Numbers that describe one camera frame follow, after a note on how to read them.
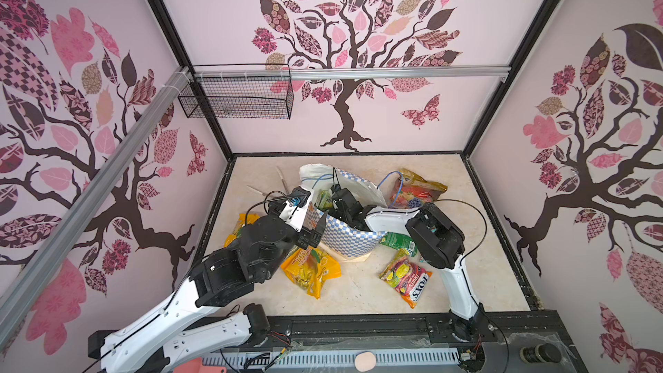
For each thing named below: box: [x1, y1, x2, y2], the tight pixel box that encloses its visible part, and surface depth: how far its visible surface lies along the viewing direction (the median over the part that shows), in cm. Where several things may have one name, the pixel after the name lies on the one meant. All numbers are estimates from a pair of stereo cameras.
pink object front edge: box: [172, 357, 228, 373], surface depth 68 cm
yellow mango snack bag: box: [281, 246, 342, 299], surface depth 81 cm
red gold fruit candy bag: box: [388, 168, 448, 209], surface depth 102 cm
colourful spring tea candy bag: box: [316, 189, 334, 210], surface depth 96 cm
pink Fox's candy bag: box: [378, 247, 434, 310], surface depth 81 cm
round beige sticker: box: [354, 351, 377, 373], surface depth 69 cm
